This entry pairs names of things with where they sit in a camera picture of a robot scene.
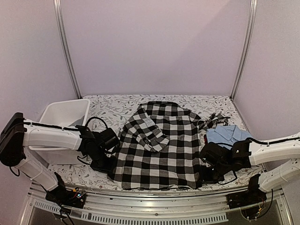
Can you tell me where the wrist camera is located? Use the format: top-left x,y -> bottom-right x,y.
98,128 -> 120,150
199,142 -> 227,165

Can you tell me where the white plastic bin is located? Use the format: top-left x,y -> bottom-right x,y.
29,99 -> 90,165

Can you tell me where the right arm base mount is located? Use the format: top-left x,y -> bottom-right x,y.
226,174 -> 267,220

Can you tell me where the aluminium frame post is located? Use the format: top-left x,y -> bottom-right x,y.
53,0 -> 82,99
230,0 -> 258,101

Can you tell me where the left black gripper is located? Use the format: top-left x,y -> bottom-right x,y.
90,147 -> 117,175

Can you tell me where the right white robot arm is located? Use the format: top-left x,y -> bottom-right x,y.
200,133 -> 300,204

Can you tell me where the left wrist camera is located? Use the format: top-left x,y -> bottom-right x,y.
98,128 -> 120,150

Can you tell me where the black white plaid shirt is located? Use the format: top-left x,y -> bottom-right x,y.
108,101 -> 204,190

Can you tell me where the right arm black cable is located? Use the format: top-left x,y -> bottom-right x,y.
246,137 -> 300,146

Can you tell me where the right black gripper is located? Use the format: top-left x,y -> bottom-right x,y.
197,161 -> 230,184

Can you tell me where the left aluminium frame post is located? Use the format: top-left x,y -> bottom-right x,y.
53,0 -> 82,99

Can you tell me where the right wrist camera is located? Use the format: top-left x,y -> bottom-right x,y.
199,142 -> 227,165

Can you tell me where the folded red black shirt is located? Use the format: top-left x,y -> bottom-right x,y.
203,135 -> 209,144

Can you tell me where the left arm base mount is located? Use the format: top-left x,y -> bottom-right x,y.
45,187 -> 86,209

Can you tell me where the aluminium front rail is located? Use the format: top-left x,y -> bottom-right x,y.
20,182 -> 296,225

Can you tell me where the right aluminium frame post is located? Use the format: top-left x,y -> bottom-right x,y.
230,0 -> 258,101

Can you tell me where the folded light blue shirt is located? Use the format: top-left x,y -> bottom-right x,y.
206,125 -> 252,150

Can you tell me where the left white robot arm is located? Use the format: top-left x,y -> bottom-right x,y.
0,112 -> 120,203

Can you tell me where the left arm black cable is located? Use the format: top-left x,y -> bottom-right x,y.
85,116 -> 110,132

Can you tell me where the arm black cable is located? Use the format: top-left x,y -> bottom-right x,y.
246,137 -> 300,146
85,116 -> 110,132

